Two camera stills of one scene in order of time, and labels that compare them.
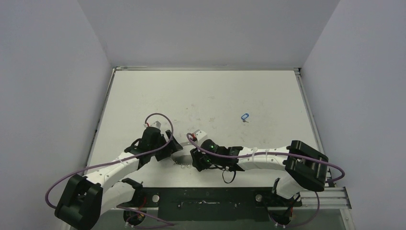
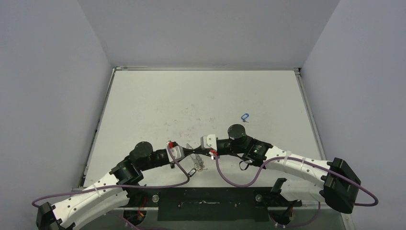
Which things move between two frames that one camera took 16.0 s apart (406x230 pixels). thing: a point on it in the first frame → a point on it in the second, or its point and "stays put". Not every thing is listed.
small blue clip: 244,117 stays put
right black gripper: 197,157 → 208,151
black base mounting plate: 243,204 stays put
